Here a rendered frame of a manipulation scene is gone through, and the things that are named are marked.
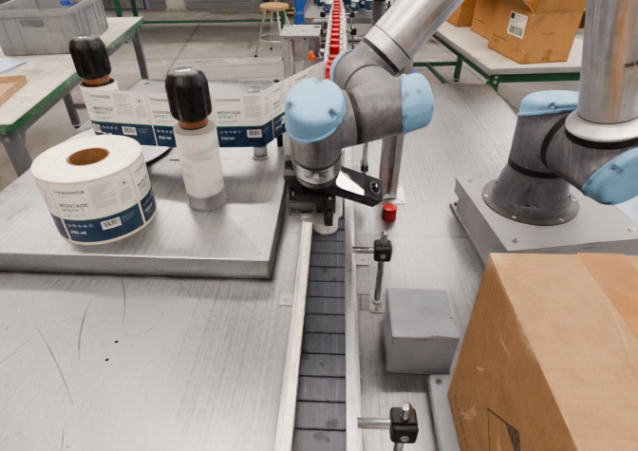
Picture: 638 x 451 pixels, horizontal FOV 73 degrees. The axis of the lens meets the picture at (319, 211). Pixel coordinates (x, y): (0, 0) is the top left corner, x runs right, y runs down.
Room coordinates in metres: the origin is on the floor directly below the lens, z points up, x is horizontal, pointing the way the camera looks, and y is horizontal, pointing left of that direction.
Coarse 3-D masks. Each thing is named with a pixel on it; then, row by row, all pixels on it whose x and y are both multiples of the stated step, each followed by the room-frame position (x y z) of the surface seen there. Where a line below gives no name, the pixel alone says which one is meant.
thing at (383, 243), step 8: (384, 232) 0.55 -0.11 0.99; (376, 240) 0.56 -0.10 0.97; (384, 240) 0.55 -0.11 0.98; (352, 248) 0.55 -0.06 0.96; (360, 248) 0.55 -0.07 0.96; (368, 248) 0.55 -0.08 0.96; (376, 248) 0.54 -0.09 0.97; (384, 248) 0.54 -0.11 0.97; (376, 256) 0.54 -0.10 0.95; (384, 256) 0.54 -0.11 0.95; (384, 264) 0.55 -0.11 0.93; (376, 280) 0.55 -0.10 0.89; (376, 288) 0.55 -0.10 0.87; (376, 296) 0.55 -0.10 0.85
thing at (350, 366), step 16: (352, 272) 0.49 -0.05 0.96; (352, 288) 0.46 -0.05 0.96; (352, 304) 0.43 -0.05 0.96; (352, 320) 0.40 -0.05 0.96; (352, 336) 0.37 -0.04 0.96; (352, 352) 0.34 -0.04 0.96; (352, 368) 0.32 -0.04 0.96; (352, 384) 0.30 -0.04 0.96; (352, 400) 0.28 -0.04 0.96; (352, 416) 0.26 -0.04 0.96; (352, 432) 0.24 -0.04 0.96; (352, 448) 0.22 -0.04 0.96
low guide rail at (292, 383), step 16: (304, 240) 0.63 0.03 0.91; (304, 256) 0.58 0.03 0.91; (304, 272) 0.54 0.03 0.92; (304, 288) 0.50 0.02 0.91; (304, 304) 0.47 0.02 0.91; (288, 384) 0.33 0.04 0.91; (288, 400) 0.31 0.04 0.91; (288, 416) 0.29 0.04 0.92; (288, 432) 0.27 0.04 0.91; (288, 448) 0.25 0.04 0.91
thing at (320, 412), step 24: (312, 240) 0.67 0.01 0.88; (336, 240) 0.67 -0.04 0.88; (312, 264) 0.60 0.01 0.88; (336, 264) 0.60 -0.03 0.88; (312, 288) 0.54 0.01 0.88; (336, 288) 0.54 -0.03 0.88; (312, 312) 0.48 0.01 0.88; (336, 312) 0.48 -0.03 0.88; (312, 336) 0.43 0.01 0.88; (336, 336) 0.43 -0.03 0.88; (312, 360) 0.39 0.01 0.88; (336, 360) 0.39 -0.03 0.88; (312, 384) 0.35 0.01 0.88; (336, 384) 0.35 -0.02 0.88; (312, 408) 0.32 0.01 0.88; (336, 408) 0.32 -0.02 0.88; (312, 432) 0.28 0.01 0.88; (336, 432) 0.28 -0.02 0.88
